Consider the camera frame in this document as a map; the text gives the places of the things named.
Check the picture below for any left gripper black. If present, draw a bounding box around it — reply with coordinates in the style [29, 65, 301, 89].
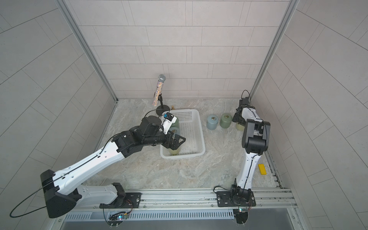
[143, 128, 187, 150]

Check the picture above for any yellow-green tea canister front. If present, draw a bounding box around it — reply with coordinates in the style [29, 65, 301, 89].
[167, 147, 181, 155]

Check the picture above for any white plastic perforated basket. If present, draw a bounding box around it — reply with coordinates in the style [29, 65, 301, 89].
[160, 109, 206, 159]

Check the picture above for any yellow tea canister back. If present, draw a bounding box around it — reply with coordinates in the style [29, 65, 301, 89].
[236, 123, 245, 131]

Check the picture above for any dark green tea canister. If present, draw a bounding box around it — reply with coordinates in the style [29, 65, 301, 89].
[220, 113, 232, 129]

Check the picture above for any blue tea canister front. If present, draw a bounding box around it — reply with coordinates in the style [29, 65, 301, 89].
[206, 115, 219, 130]

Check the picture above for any blue tea canister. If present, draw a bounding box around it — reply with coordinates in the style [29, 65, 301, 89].
[206, 115, 219, 130]
[169, 127, 180, 135]

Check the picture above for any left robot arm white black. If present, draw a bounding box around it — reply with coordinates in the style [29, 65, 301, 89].
[40, 112, 186, 219]

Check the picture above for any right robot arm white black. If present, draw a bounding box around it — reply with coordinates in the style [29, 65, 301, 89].
[231, 97, 271, 205]

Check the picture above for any black microphone stand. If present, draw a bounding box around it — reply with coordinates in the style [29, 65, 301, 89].
[156, 94, 170, 116]

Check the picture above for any glitter microphone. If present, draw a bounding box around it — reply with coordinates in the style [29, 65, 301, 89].
[152, 74, 166, 106]

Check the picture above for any yellow block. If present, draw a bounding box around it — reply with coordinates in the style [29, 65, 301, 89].
[258, 164, 267, 175]

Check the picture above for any ventilation grille strip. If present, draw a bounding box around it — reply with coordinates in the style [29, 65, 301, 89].
[64, 209, 235, 222]

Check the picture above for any left circuit board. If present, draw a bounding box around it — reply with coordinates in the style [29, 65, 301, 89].
[109, 211, 130, 228]

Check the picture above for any circuit board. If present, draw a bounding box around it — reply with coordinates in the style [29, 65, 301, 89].
[233, 209, 249, 225]
[109, 211, 130, 228]

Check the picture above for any right circuit board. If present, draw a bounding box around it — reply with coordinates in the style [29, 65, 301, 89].
[233, 209, 249, 225]

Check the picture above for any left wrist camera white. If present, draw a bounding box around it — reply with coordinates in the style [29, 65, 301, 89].
[162, 112, 177, 135]

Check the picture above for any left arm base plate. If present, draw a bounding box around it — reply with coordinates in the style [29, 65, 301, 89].
[99, 193, 142, 209]

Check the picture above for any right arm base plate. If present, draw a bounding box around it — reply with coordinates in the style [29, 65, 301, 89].
[216, 190, 256, 207]

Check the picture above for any aluminium mounting rail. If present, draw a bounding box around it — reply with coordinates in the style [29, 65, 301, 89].
[60, 188, 297, 213]

